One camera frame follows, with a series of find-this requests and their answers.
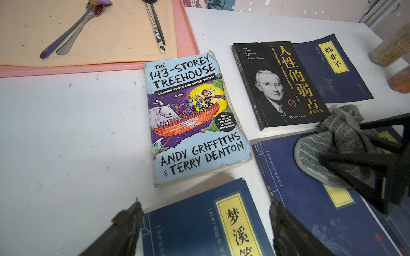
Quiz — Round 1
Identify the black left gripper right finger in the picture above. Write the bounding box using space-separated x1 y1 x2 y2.
270 199 333 256

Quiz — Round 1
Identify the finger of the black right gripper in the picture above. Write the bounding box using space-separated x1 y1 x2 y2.
319 154 404 214
359 113 410 154

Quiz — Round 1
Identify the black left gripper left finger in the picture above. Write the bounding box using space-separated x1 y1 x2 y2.
80 201 144 256

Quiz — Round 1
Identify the blue book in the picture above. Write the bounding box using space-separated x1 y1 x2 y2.
370 127 410 256
293 34 373 103
141 178 274 256
253 133 409 256

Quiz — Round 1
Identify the grey striped cloth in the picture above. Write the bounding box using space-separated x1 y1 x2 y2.
294 105 382 189

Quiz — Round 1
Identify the black portrait cover book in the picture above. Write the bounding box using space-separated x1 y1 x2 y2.
232 41 331 131

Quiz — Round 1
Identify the Treehouse colourful paperback book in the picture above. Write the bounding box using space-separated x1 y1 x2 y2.
144 51 253 187

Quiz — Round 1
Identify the orange spice jar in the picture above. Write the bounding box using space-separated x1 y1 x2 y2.
388 66 410 94

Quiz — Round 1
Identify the beige spice jar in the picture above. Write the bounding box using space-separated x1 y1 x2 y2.
369 22 410 67

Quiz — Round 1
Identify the beige placemat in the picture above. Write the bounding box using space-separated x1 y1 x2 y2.
1 1 178 67

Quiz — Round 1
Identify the silver spoon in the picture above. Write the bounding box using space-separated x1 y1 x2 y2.
56 5 104 55

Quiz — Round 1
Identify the iridescent purple spoon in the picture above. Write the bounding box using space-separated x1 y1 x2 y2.
40 0 113 59

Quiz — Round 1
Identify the black ladle spoon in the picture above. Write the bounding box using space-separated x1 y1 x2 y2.
143 0 166 54

